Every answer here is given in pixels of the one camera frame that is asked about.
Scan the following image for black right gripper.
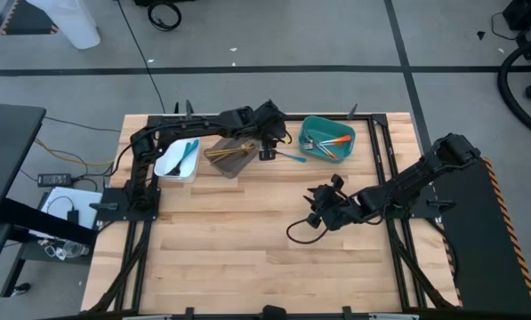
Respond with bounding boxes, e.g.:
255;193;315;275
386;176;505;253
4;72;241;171
303;173;365;232

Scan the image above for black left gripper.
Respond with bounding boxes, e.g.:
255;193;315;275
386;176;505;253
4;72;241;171
245;100;288;162

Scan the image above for dark fork teal handle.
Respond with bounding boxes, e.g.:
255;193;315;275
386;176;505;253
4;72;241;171
171;139;201;175
170;141;190;175
273;150;308;164

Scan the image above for grey translucent bin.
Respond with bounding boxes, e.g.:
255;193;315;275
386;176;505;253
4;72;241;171
202;135;262;180

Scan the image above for teal plastic bin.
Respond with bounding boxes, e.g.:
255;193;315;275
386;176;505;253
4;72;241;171
297;115;358;164

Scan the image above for white plastic bin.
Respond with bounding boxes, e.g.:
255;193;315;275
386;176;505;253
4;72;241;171
153;137;202;184

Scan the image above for large black hazard-striped platform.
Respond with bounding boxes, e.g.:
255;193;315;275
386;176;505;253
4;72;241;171
429;157;531;317

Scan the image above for white flat pad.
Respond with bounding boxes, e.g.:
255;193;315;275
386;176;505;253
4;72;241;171
37;186;104;240

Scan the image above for white draped object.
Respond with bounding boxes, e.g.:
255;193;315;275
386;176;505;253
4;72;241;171
24;0;101;50

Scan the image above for black power adapter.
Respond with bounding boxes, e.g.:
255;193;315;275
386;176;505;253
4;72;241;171
36;172;73;188

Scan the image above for clear glass items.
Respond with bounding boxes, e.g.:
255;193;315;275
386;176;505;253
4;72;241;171
36;238;91;261

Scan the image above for black desk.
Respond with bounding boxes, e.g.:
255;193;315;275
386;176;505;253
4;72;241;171
0;102;98;298

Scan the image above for small black hazard-striped mat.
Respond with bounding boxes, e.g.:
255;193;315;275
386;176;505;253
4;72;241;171
0;0;60;36

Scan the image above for left gripper black cable loop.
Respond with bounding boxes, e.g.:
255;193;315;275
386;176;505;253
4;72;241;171
271;127;294;147

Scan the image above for gripper black cable loop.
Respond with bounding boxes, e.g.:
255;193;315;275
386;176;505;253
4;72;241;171
286;216;331;245
271;127;294;147

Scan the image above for right gripper black cable loop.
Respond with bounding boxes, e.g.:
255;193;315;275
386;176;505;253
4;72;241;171
286;216;331;245

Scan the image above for black metal table frame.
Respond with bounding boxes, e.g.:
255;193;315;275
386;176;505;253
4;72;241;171
81;100;462;320

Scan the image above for long black floor cable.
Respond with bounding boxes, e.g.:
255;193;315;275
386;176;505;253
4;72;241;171
116;0;167;115

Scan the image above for coiled black cable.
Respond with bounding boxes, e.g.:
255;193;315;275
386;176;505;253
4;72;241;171
147;0;183;32

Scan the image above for thick black hose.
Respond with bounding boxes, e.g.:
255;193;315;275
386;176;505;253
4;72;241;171
496;34;531;142

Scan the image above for yellow floor cable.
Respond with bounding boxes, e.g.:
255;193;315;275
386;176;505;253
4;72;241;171
33;137;115;169

